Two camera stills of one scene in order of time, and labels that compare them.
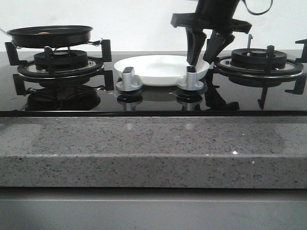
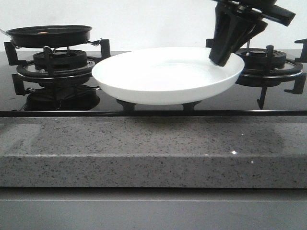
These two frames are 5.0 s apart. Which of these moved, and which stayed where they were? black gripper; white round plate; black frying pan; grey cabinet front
Moved: black gripper; white round plate
Stayed: grey cabinet front; black frying pan
